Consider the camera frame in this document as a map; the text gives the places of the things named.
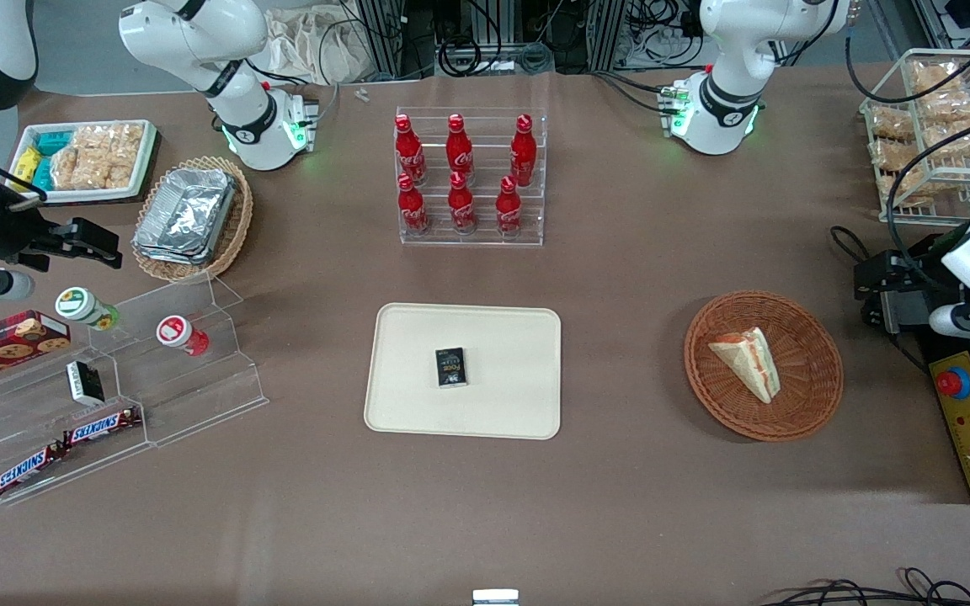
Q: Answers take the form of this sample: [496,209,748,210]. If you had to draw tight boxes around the beige plastic tray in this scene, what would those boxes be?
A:
[364,302,562,441]

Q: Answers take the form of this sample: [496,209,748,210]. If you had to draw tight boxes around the small black card box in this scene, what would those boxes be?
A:
[434,346,469,390]

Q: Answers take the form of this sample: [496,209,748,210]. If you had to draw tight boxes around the red cola bottle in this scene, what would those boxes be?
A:
[447,171,478,236]
[495,175,524,239]
[445,114,475,183]
[394,114,428,187]
[509,114,538,188]
[397,173,430,237]

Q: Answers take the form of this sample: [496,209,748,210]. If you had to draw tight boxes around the green lid cup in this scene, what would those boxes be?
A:
[55,286,120,332]

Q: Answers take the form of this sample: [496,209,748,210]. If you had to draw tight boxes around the clear acrylic bottle rack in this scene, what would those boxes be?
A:
[394,106,548,247]

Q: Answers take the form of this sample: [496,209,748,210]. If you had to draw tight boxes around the red cookie box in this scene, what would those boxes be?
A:
[0,310,72,391]

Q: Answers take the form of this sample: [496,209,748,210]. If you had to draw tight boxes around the black cable bundle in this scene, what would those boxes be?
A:
[759,567,970,606]

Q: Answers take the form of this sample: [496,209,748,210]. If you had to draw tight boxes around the Snickers chocolate bar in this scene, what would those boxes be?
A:
[61,407,143,448]
[0,444,66,498]

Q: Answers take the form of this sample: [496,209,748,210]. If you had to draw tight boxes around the cream cloth bag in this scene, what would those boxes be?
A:
[264,7,386,86]

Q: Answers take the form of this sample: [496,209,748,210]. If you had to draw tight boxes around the black and white small box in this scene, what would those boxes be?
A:
[66,359,106,407]

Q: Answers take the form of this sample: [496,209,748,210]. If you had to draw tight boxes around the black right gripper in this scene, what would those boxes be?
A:
[0,181,125,272]

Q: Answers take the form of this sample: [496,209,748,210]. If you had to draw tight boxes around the white rectangular snack tray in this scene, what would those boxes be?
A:
[8,119,158,204]

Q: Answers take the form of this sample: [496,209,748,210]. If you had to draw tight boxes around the red lid cup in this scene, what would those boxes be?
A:
[156,314,211,358]

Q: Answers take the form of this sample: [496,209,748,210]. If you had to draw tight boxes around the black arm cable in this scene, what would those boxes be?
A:
[844,24,970,280]

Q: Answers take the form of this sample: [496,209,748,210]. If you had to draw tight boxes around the black countertop appliance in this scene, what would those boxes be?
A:
[862,234,970,354]

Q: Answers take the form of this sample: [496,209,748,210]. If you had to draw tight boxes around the oval light wicker basket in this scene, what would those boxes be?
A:
[131,155,254,284]

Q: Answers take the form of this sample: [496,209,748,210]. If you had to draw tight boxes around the round brown wicker basket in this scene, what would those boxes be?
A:
[684,290,845,443]

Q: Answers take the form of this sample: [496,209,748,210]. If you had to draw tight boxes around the rice cracker pack pile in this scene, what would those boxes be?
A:
[49,123,146,192]

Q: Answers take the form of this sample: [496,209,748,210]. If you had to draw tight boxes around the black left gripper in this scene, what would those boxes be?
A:
[854,239,967,302]

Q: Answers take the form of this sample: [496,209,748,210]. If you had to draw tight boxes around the black base cables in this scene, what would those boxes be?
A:
[593,69,681,116]

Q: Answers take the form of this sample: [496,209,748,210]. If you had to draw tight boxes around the black table cable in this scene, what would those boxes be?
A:
[829,225,883,291]

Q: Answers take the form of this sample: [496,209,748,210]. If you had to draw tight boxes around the clear acrylic step shelf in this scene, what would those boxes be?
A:
[0,270,270,508]

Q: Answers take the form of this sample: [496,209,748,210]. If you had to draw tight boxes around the stacked aluminium foil trays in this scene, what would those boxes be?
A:
[132,167,238,267]

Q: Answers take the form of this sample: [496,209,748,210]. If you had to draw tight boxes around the triangular sandwich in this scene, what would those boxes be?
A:
[707,326,782,406]

